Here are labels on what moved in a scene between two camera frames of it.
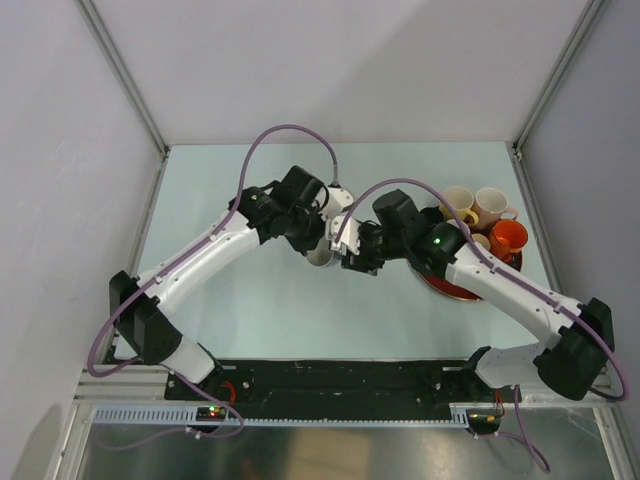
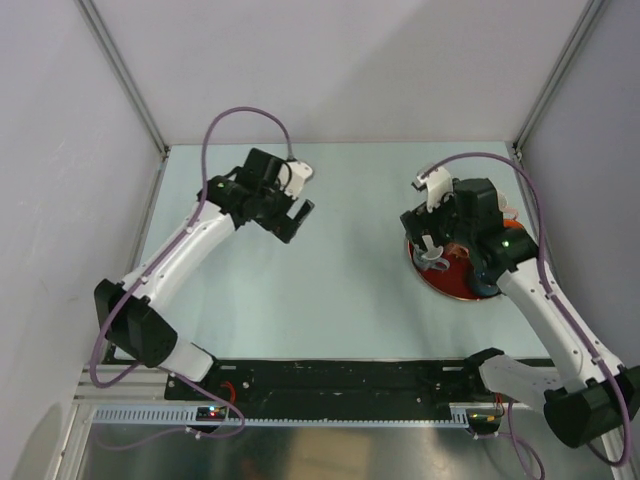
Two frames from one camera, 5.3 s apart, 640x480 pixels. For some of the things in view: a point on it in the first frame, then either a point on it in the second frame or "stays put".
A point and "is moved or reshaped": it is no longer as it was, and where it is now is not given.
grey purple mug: [321, 255] is moved or reshaped
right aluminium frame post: [587, 22] stays put
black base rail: [349, 383] stays put
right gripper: [362, 262] -> [419, 219]
